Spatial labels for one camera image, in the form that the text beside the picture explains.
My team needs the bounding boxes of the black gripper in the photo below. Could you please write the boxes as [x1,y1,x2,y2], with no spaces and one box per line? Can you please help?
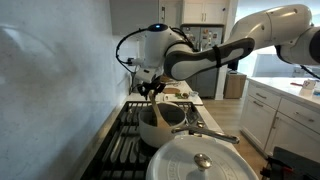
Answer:
[137,78,167,101]

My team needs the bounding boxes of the wooden spatula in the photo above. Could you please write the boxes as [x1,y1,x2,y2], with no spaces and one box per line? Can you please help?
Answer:
[148,90,172,130]

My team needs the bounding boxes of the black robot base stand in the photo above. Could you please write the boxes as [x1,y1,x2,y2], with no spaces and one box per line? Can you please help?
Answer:
[259,146,320,180]

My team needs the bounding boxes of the white chopping board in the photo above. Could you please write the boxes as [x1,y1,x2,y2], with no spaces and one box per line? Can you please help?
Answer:
[162,92,204,107]

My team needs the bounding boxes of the black gas stove cooktop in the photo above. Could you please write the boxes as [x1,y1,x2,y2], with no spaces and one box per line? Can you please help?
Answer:
[79,100,209,180]

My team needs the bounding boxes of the large white pot lid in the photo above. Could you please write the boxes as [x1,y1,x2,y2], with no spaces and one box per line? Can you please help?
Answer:
[144,134,260,180]

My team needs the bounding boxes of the stainless electric kettle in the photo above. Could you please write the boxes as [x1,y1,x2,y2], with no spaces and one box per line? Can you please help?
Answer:
[129,76,139,95]

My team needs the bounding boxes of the round cork trivet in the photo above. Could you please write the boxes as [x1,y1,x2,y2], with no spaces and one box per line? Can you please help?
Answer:
[163,87,181,95]

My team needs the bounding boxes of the stainless steel refrigerator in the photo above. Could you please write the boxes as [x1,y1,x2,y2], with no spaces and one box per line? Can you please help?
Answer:
[180,23,225,99]

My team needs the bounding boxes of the tall white pantry cabinet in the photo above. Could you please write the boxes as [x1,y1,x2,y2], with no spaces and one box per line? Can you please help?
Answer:
[158,0,183,29]

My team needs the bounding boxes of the wooden bin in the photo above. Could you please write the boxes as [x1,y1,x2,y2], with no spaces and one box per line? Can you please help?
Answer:
[223,70,248,100]

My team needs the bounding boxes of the white cabinet above refrigerator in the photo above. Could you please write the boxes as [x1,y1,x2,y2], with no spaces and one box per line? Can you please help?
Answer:
[181,0,231,25]

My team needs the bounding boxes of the white kitchen island cabinet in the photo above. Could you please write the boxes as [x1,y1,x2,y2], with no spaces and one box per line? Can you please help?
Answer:
[239,75,320,165]

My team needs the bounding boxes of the white countertop appliance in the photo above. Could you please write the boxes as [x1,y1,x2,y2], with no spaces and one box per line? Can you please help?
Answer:
[292,65,316,79]

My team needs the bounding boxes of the wire basket with wooden base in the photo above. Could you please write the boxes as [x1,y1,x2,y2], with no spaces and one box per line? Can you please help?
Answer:
[159,75,176,84]

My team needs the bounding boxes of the white saucepan with steel handle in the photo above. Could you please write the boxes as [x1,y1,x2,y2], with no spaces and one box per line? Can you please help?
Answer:
[137,101,241,150]

